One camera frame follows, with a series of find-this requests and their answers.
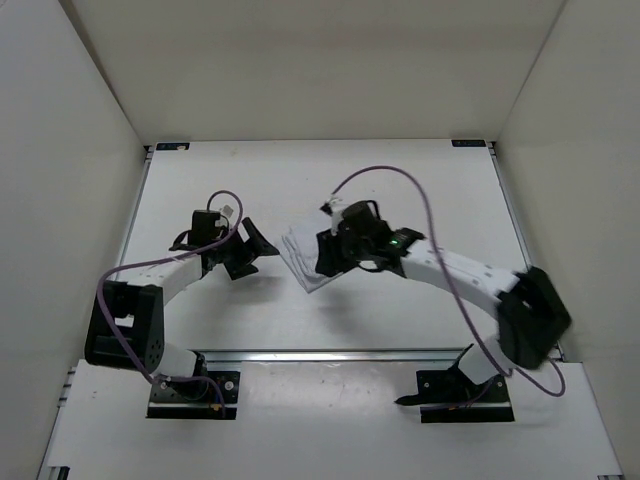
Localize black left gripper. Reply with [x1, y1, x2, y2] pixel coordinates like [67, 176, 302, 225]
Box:
[213, 217, 280, 280]

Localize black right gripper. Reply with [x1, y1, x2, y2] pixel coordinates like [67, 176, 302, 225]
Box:
[317, 222, 373, 277]

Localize white fabric skirt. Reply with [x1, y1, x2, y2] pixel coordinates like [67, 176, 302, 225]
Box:
[276, 210, 342, 293]

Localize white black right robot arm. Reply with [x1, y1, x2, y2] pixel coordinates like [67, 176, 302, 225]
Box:
[316, 226, 572, 401]

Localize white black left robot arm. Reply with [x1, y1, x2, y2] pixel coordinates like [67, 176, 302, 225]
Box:
[84, 210, 279, 398]

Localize blue label sticker left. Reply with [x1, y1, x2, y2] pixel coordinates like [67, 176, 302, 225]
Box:
[155, 142, 190, 151]

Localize blue label sticker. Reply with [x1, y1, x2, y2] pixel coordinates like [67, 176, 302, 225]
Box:
[155, 142, 190, 151]
[451, 139, 486, 148]

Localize blue label sticker right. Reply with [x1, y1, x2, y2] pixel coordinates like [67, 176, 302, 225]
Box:
[451, 139, 486, 148]

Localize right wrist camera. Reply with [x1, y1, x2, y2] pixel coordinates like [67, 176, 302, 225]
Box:
[322, 197, 426, 249]

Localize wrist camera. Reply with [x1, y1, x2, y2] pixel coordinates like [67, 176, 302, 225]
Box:
[169, 205, 233, 251]
[322, 197, 426, 249]

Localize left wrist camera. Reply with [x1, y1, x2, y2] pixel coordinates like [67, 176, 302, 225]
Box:
[169, 205, 233, 251]

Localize aluminium table edge rail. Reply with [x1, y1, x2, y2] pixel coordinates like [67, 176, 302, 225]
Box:
[204, 349, 461, 363]

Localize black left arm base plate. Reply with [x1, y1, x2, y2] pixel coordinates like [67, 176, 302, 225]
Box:
[146, 368, 241, 421]

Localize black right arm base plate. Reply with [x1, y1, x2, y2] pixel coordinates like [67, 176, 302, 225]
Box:
[395, 369, 515, 424]

